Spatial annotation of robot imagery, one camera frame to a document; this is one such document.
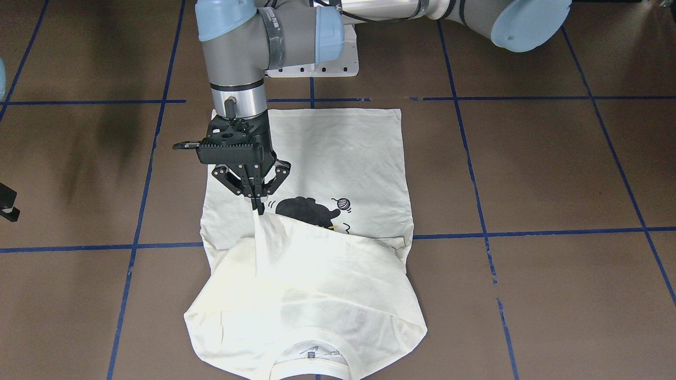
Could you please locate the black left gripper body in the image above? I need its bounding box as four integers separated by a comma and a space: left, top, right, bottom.
172, 115, 277, 170

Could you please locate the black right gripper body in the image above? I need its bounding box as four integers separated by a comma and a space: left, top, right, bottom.
0, 183, 20, 222

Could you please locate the cream long-sleeve cat shirt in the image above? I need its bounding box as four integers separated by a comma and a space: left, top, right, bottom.
184, 108, 427, 379

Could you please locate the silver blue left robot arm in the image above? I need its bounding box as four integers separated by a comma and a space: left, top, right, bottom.
174, 1, 571, 214

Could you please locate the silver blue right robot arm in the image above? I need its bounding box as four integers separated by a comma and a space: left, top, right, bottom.
1, 59, 20, 222

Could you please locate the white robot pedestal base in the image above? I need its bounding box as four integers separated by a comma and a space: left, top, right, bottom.
266, 25, 360, 79

